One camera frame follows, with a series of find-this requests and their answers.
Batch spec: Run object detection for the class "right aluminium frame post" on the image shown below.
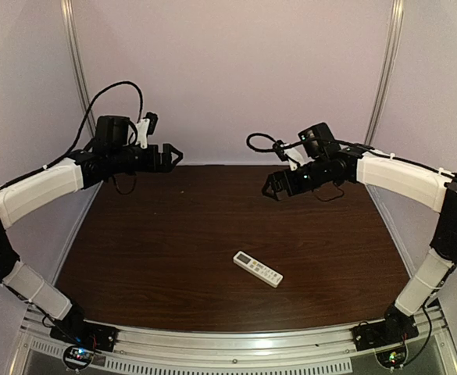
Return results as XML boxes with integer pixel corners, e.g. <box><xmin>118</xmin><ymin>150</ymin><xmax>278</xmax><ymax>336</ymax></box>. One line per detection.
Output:
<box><xmin>364</xmin><ymin>0</ymin><xmax>405</xmax><ymax>146</ymax></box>

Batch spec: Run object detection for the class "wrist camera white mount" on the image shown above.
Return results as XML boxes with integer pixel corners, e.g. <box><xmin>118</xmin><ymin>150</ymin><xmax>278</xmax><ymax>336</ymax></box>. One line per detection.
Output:
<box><xmin>272</xmin><ymin>140</ymin><xmax>305</xmax><ymax>171</ymax></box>
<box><xmin>136</xmin><ymin>112</ymin><xmax>159</xmax><ymax>149</ymax></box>

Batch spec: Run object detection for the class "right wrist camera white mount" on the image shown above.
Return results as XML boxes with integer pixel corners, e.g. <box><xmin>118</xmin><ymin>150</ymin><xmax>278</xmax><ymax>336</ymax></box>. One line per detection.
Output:
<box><xmin>272</xmin><ymin>140</ymin><xmax>305</xmax><ymax>171</ymax></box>

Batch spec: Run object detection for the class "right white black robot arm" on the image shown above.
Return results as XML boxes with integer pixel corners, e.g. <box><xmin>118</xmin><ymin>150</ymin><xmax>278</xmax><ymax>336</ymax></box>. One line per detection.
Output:
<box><xmin>262</xmin><ymin>123</ymin><xmax>457</xmax><ymax>340</ymax></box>

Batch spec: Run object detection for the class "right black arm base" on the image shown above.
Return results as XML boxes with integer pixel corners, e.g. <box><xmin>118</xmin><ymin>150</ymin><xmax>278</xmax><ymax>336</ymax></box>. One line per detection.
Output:
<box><xmin>351</xmin><ymin>318</ymin><xmax>419</xmax><ymax>352</ymax></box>

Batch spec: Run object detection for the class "white remote control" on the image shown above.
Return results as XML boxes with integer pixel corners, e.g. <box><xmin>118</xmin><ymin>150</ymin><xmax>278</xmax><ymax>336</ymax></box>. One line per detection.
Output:
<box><xmin>233</xmin><ymin>251</ymin><xmax>284</xmax><ymax>288</ymax></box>

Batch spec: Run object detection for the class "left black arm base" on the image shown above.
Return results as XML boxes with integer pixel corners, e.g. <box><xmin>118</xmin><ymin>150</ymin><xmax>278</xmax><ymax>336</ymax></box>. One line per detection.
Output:
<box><xmin>49</xmin><ymin>320</ymin><xmax>117</xmax><ymax>352</ymax></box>

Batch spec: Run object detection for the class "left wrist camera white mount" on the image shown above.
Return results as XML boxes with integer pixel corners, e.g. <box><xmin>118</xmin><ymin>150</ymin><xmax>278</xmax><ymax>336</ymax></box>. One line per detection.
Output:
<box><xmin>136</xmin><ymin>112</ymin><xmax>159</xmax><ymax>149</ymax></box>

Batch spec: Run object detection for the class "aluminium frame post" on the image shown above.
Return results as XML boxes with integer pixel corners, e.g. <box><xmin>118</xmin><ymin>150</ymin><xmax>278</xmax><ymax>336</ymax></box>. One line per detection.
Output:
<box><xmin>60</xmin><ymin>0</ymin><xmax>96</xmax><ymax>152</ymax></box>
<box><xmin>364</xmin><ymin>0</ymin><xmax>405</xmax><ymax>146</ymax></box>

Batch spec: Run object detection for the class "left aluminium frame post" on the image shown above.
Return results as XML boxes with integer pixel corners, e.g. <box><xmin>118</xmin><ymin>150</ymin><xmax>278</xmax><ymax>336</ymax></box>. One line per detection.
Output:
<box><xmin>60</xmin><ymin>0</ymin><xmax>96</xmax><ymax>152</ymax></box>

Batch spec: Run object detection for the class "front aluminium rail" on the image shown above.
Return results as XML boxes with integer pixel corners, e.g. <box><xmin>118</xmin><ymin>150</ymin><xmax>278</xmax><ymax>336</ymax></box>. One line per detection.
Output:
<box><xmin>6</xmin><ymin>305</ymin><xmax>457</xmax><ymax>374</ymax></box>

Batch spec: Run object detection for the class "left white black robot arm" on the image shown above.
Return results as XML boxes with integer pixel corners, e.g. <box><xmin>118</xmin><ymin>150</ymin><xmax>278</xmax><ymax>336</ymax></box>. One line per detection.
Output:
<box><xmin>0</xmin><ymin>112</ymin><xmax>184</xmax><ymax>342</ymax></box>

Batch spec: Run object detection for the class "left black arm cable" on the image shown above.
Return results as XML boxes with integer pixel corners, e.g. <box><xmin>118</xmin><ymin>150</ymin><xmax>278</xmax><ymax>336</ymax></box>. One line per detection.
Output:
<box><xmin>0</xmin><ymin>80</ymin><xmax>145</xmax><ymax>196</ymax></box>

